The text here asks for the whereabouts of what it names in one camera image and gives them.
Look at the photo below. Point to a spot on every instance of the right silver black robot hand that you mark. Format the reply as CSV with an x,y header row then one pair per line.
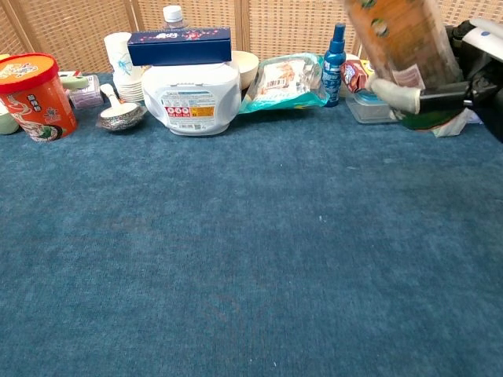
x,y
487,78

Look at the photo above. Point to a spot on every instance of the green tea bottle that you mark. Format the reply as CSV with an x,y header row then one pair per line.
x,y
404,35

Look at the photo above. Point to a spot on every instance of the blue spray bottle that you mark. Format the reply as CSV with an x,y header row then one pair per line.
x,y
333,70

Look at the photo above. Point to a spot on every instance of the clear water bottle white cap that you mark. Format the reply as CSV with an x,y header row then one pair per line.
x,y
173,17

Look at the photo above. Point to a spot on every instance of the pale green tissue pack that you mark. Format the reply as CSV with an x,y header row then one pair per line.
x,y
456,125

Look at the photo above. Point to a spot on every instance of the clear container blue lid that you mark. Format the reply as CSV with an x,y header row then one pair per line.
x,y
369,108

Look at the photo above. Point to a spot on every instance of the brown chocolate cookie pack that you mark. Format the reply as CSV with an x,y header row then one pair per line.
x,y
355,76

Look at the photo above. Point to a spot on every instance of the clear teal snack bag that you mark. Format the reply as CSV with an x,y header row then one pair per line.
x,y
283,84

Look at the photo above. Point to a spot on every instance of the woven rattan folding screen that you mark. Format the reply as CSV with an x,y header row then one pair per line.
x,y
283,27

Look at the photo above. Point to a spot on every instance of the blue table cloth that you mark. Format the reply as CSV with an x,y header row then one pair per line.
x,y
251,255

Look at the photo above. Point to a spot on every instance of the white plastic tub with label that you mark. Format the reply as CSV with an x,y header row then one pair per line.
x,y
192,98

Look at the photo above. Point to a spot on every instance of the long navy blue box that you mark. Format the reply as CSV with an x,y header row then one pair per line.
x,y
178,47

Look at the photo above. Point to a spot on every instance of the small patterned bowl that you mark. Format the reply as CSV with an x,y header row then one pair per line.
x,y
125,118

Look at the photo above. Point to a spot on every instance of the stack of white paper cups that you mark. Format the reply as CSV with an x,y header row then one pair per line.
x,y
122,70

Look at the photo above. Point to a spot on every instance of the white ceramic spoon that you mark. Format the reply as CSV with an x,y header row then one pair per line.
x,y
112,102

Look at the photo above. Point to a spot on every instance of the small purple packet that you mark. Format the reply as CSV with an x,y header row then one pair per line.
x,y
88,98

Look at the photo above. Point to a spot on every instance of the orange instant noodle cup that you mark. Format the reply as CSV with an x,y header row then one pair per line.
x,y
37,98

